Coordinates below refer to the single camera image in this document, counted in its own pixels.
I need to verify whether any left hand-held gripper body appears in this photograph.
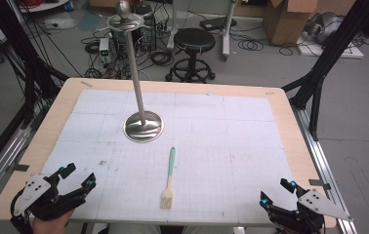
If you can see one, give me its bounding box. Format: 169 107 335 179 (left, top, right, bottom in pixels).
12 174 88 222

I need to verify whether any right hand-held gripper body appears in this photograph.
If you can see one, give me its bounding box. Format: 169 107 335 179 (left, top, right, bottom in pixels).
267 188 353 234

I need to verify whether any tall metal stand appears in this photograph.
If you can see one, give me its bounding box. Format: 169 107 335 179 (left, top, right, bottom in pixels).
106 0 166 143

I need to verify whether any teal handled pastry brush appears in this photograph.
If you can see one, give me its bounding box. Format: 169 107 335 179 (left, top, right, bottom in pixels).
159 146 178 211

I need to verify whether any person's left hand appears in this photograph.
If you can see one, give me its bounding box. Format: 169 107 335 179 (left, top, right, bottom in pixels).
31 209 76 234

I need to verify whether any black tape piece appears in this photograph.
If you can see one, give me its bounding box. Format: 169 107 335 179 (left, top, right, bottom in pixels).
5 163 30 174
308 178 332 191

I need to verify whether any white grid mat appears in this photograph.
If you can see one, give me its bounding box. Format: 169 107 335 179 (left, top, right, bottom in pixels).
40 88 300 226

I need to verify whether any small box with green light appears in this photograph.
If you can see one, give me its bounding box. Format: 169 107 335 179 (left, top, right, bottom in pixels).
99 37 111 64

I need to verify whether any white flat board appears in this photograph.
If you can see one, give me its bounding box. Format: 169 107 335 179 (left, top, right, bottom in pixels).
295 31 365 60

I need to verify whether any cardboard box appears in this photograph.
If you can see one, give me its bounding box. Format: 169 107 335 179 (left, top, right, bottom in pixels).
263 0 321 47

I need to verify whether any black computer tower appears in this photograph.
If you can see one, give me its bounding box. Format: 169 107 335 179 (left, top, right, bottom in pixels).
136 4 158 52

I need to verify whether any grey rounded device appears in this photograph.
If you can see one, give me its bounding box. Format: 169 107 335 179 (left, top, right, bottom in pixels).
306 12 345 45

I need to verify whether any white stand leg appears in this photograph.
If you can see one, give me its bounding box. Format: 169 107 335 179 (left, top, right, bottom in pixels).
221 0 238 62
167 0 180 52

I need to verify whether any black round stool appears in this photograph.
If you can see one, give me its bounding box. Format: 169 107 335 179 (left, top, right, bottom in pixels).
164 27 217 84

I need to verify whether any flat black device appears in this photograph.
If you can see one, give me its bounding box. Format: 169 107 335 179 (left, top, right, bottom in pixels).
199 16 238 32

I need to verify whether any aluminium rail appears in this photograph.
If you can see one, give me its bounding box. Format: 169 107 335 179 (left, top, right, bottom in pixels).
0 126 32 213
291 105 358 234

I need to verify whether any black metal frame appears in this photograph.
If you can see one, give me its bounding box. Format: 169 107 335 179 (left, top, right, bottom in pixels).
281 0 369 142
0 0 70 132

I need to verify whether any coiled black cable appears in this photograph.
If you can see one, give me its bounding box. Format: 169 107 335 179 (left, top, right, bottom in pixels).
237 38 266 53
148 50 175 67

